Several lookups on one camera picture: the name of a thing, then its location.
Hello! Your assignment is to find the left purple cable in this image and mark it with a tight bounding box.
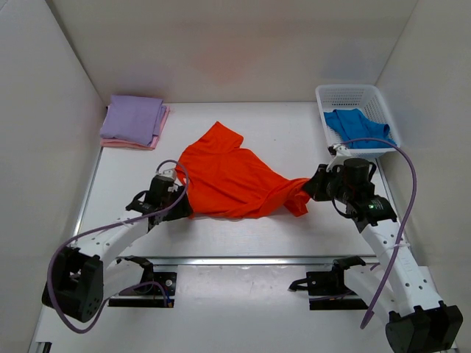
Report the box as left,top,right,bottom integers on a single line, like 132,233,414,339
47,159,191,334

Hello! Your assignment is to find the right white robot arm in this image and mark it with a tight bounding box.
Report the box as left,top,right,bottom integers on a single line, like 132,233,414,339
302,158,463,352

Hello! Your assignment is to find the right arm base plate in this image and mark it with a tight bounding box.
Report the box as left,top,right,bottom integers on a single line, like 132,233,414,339
288,256,367,311

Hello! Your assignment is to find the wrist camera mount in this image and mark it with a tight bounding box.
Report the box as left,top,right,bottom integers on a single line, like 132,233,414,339
155,168,177,182
327,143,353,172

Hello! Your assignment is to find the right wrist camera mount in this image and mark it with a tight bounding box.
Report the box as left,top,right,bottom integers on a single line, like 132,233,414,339
327,143,353,172

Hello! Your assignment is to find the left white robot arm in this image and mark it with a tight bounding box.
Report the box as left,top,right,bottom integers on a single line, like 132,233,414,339
41,169,193,323

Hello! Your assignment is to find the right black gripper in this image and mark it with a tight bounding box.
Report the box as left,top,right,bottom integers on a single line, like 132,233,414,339
301,165,353,204

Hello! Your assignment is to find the folded pink t-shirt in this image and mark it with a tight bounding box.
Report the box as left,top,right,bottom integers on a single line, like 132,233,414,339
100,106,170,151

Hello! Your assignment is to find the folded purple t-shirt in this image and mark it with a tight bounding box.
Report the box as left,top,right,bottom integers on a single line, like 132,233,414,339
99,95,167,146

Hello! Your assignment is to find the white plastic basket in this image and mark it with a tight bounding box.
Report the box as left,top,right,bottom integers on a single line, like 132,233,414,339
316,85,400,159

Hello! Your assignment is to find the orange t-shirt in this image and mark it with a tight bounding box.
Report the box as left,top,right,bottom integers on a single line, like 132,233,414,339
176,121,310,219

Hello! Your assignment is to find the blue t-shirt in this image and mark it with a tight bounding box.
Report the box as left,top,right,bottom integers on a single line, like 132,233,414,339
325,109,395,144

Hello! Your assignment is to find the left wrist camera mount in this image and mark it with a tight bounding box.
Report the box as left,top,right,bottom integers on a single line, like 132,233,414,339
155,168,177,182

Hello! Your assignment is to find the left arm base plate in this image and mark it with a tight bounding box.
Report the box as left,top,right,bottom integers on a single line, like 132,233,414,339
108,256,177,309

